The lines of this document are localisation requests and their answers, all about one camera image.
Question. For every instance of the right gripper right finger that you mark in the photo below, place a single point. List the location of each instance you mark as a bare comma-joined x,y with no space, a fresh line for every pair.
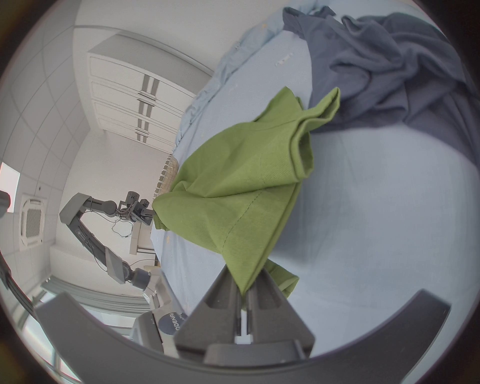
277,318

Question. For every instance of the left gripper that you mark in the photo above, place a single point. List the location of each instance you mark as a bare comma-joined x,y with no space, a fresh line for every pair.
144,212

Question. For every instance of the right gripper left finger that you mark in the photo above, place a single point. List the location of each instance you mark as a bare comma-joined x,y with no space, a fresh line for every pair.
210,318

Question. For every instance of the green shorts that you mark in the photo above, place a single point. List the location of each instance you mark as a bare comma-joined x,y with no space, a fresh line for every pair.
240,168

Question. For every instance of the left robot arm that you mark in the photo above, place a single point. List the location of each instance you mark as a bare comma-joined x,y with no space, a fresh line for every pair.
77,210

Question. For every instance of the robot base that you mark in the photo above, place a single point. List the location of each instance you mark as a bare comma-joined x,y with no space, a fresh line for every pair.
165,318

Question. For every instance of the round woven basket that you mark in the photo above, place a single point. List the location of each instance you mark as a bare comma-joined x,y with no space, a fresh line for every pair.
167,176

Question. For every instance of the bed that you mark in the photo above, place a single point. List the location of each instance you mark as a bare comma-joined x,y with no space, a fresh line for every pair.
375,225

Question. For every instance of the dark blue garment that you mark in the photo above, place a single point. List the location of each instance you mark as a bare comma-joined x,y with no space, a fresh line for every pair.
382,75

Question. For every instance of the ceiling air conditioner vent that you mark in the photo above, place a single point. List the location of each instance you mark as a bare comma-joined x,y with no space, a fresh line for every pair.
33,221

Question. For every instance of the window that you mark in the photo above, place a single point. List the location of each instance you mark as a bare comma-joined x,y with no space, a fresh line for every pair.
93,318

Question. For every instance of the white wardrobe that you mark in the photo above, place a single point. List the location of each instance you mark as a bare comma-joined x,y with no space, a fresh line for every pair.
123,93

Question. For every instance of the pale blue quilt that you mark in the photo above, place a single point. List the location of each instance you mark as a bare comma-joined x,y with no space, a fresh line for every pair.
228,63

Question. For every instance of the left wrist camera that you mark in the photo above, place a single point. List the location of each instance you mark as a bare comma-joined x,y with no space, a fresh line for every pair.
132,197

